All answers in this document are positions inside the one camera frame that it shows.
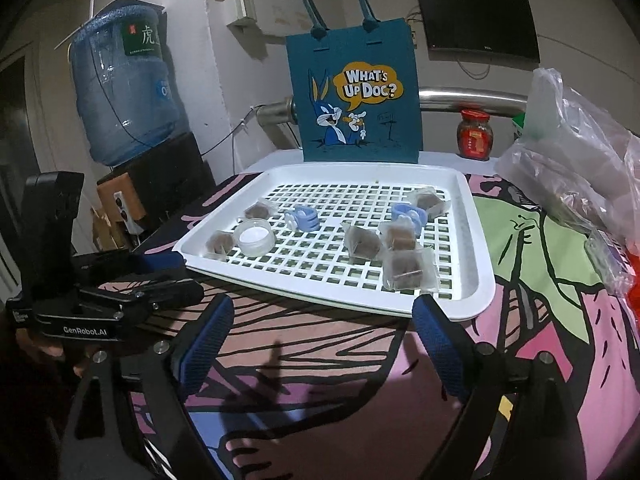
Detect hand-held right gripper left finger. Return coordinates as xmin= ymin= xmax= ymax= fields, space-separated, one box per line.
xmin=60 ymin=294 xmax=236 ymax=480

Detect white perforated plastic tray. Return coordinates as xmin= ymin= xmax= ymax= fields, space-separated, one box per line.
xmin=171 ymin=162 xmax=497 ymax=322

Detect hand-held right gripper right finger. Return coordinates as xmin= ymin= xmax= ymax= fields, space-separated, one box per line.
xmin=412 ymin=294 xmax=601 ymax=480

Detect red sauce jar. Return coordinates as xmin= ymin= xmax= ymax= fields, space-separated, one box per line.
xmin=456 ymin=108 xmax=495 ymax=162

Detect brown cardboard pieces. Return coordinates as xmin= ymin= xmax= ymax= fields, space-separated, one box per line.
xmin=90 ymin=205 xmax=136 ymax=251

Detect colourful cartoon printed mat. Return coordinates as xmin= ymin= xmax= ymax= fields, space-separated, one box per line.
xmin=95 ymin=172 xmax=640 ymax=480

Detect person's left hand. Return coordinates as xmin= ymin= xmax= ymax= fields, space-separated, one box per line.
xmin=15 ymin=325 xmax=96 ymax=378

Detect steel bed rail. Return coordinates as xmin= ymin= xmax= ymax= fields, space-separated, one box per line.
xmin=257 ymin=89 xmax=528 ymax=128

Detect large blue water bottle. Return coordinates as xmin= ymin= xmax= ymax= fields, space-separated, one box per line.
xmin=67 ymin=2 xmax=183 ymax=166

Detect clear plastic bag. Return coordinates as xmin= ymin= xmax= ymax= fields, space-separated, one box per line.
xmin=495 ymin=67 xmax=640 ymax=246

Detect black wall television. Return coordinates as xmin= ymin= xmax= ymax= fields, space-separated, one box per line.
xmin=414 ymin=0 xmax=541 ymax=63

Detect teal cartoon tote bag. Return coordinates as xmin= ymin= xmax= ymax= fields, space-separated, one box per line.
xmin=285 ymin=0 xmax=420 ymax=165

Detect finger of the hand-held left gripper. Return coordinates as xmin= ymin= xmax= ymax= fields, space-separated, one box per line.
xmin=125 ymin=280 xmax=206 ymax=316
xmin=130 ymin=252 xmax=188 ymax=276

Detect clear round lid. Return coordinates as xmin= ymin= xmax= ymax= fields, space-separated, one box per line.
xmin=236 ymin=218 xmax=275 ymax=257

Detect white wall socket box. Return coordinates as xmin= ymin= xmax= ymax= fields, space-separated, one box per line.
xmin=225 ymin=0 xmax=257 ymax=28

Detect blue flower clip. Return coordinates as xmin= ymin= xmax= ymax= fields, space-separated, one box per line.
xmin=283 ymin=205 xmax=319 ymax=231
xmin=391 ymin=201 xmax=428 ymax=226

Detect black water dispenser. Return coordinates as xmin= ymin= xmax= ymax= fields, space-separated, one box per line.
xmin=96 ymin=132 xmax=217 ymax=241

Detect clear packet brown contents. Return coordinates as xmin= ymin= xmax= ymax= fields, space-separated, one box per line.
xmin=342 ymin=221 xmax=383 ymax=260
xmin=243 ymin=199 xmax=278 ymax=221
xmin=204 ymin=230 xmax=237 ymax=259
xmin=378 ymin=221 xmax=420 ymax=252
xmin=406 ymin=186 xmax=451 ymax=218
xmin=382 ymin=247 xmax=440 ymax=293

